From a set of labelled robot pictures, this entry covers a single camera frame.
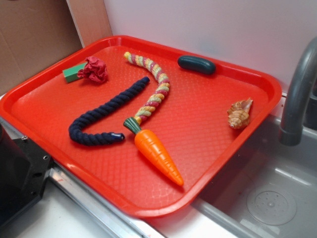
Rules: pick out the red paper ball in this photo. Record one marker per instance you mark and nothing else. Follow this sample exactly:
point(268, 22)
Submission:
point(94, 70)

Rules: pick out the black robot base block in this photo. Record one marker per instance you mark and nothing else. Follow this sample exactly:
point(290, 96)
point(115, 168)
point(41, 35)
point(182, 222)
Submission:
point(24, 168)

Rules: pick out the orange plastic toy carrot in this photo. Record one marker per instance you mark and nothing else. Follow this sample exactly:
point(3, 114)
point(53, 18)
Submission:
point(150, 146)

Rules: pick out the red plastic tray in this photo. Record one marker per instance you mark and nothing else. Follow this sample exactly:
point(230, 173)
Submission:
point(191, 122)

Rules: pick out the dark green toy cucumber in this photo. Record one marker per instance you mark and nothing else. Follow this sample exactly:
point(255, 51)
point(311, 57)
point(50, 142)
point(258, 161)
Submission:
point(196, 64)

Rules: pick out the brown spiral seashell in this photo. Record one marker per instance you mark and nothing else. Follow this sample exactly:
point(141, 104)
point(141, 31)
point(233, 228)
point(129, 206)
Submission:
point(238, 114)

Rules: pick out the green rectangular block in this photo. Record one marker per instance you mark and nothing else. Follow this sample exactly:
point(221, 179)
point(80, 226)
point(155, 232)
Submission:
point(70, 74)

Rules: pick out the grey toy sink basin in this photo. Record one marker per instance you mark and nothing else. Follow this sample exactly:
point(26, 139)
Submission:
point(266, 190)

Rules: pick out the grey toy faucet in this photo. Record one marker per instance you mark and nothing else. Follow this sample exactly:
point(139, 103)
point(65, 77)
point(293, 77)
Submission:
point(300, 109)

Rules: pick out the brown cardboard panel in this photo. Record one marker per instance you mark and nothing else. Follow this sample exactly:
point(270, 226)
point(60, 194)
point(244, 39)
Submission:
point(35, 34)

